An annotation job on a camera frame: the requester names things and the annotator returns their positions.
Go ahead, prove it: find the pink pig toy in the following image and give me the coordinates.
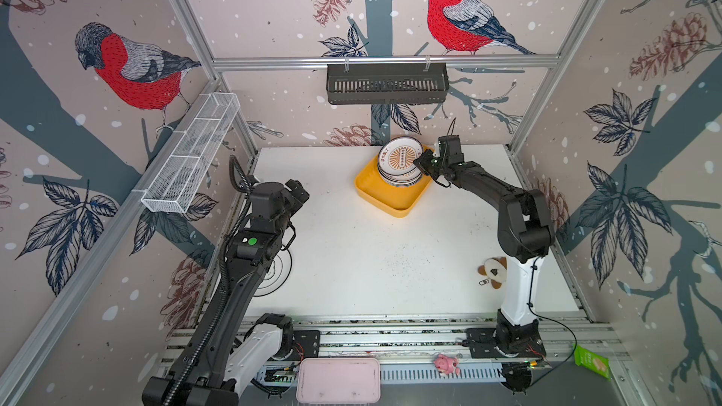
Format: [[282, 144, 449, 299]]
[[434, 354, 461, 377]]

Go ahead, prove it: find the brown white plush toy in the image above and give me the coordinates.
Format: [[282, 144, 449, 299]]
[[478, 257, 508, 290]]

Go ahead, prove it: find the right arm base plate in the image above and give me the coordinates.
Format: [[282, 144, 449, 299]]
[[463, 326, 547, 360]]

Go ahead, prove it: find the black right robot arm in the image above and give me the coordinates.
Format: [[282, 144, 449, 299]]
[[414, 135, 556, 355]]

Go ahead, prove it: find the black hanging wire basket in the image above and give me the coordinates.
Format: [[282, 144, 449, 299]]
[[326, 63, 449, 105]]

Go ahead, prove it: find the green snack packet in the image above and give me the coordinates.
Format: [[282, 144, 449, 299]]
[[573, 345, 610, 379]]

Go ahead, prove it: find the pink plastic tray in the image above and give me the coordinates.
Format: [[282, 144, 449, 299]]
[[296, 357, 381, 405]]

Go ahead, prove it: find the yellow plastic bin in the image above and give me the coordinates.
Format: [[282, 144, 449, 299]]
[[355, 154, 432, 218]]

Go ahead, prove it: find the white wire mesh shelf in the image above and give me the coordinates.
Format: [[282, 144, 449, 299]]
[[141, 92, 240, 214]]

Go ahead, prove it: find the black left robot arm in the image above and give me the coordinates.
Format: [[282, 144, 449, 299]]
[[141, 157, 309, 405]]

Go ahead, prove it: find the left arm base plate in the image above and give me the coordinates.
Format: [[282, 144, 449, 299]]
[[282, 330, 321, 362]]

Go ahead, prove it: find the orange sunburst plate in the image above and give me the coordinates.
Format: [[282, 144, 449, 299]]
[[377, 136, 424, 175]]

